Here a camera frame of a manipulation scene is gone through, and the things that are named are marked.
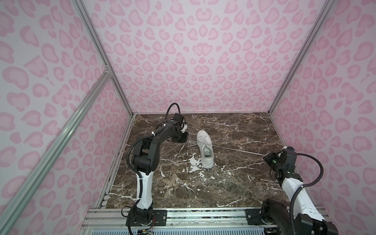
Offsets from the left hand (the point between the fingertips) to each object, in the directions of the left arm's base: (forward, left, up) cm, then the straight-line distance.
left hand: (185, 138), depth 98 cm
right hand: (-15, -48, +6) cm, 51 cm away
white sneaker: (-6, -12, +4) cm, 14 cm away
